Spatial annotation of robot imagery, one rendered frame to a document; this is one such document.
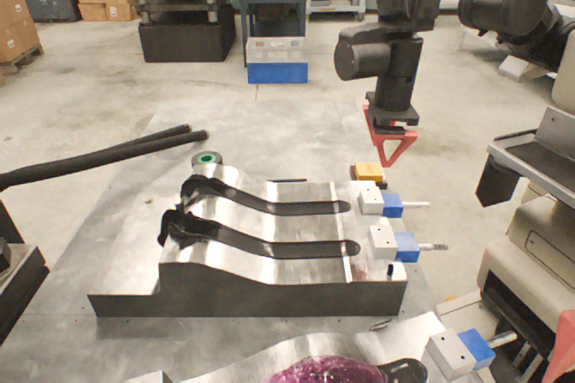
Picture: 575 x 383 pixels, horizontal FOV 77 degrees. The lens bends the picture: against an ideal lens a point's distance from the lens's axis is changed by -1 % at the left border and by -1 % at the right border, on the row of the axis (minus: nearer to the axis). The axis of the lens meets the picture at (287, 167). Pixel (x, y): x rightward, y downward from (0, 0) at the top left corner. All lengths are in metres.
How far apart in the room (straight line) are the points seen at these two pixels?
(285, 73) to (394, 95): 3.18
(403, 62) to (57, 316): 0.68
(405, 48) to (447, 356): 0.41
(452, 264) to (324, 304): 1.37
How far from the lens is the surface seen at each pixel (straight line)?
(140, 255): 0.71
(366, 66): 0.52
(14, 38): 5.18
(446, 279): 1.88
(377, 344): 0.58
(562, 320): 0.41
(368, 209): 0.70
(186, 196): 0.67
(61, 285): 0.80
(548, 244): 0.82
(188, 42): 4.48
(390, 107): 0.59
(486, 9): 0.68
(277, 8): 6.20
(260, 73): 3.73
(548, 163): 0.68
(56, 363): 0.70
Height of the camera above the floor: 1.34
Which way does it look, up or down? 34 degrees down
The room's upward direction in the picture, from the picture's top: straight up
